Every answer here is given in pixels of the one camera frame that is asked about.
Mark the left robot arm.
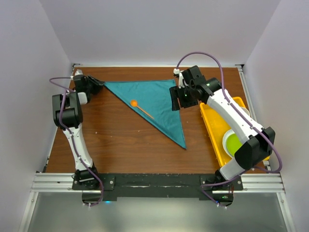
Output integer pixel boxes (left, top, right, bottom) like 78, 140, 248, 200
52, 70, 105, 190

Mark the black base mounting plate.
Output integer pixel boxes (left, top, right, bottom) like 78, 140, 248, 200
71, 171, 243, 206

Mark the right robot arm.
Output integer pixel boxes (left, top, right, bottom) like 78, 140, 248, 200
169, 66, 275, 190

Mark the white mug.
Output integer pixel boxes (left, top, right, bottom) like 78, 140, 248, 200
240, 107, 251, 120

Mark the green plate white rim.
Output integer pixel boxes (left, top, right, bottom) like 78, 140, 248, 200
222, 130, 242, 158

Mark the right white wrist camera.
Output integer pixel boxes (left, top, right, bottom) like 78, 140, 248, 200
173, 68, 188, 88

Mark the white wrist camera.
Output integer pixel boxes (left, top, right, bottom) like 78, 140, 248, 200
70, 69, 83, 80
173, 68, 188, 88

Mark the teal cloth napkin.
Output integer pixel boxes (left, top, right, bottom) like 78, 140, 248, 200
104, 79, 187, 149

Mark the aluminium frame rail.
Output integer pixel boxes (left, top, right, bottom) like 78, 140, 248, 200
31, 173, 285, 193

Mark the orange plastic spoon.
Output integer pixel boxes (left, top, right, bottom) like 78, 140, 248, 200
130, 100, 153, 119

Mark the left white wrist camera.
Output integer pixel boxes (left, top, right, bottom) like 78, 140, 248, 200
70, 69, 83, 80

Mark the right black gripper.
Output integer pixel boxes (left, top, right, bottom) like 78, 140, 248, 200
170, 84, 198, 111

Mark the yellow plastic tray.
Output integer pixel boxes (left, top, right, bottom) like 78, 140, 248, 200
199, 96, 270, 167

